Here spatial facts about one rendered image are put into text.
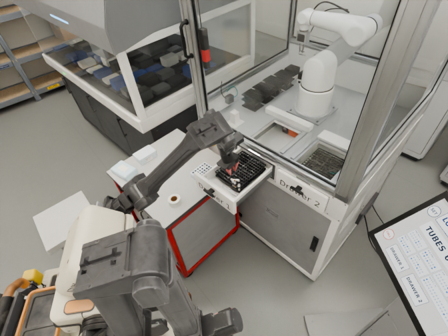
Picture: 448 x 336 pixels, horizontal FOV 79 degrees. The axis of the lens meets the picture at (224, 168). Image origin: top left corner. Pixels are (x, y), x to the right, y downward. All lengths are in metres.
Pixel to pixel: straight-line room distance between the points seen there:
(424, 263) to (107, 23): 1.72
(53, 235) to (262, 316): 1.35
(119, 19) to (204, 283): 1.75
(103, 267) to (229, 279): 1.74
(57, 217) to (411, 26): 1.74
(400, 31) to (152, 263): 0.83
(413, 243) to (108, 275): 1.01
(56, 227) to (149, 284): 1.38
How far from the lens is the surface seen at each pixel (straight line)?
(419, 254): 1.18
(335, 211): 1.42
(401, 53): 0.95
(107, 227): 0.81
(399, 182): 2.94
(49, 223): 1.79
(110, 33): 1.71
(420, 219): 1.20
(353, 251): 2.35
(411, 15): 0.92
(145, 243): 0.42
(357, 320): 2.12
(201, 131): 0.74
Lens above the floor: 1.97
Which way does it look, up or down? 46 degrees down
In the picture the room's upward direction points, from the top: 6 degrees counter-clockwise
